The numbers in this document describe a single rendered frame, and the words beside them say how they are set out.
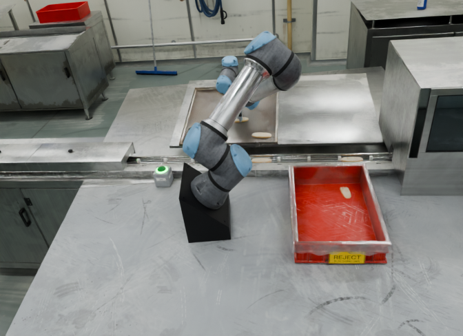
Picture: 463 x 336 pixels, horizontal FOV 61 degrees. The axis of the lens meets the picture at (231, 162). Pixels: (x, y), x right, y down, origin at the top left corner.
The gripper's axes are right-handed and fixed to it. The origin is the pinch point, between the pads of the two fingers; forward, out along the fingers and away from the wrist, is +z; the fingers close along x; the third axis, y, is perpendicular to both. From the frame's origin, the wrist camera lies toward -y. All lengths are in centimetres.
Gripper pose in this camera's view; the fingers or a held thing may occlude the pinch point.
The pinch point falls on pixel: (241, 117)
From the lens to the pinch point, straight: 210.6
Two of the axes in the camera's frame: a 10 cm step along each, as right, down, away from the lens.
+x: 0.2, 7.0, -7.1
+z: 1.2, 7.0, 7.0
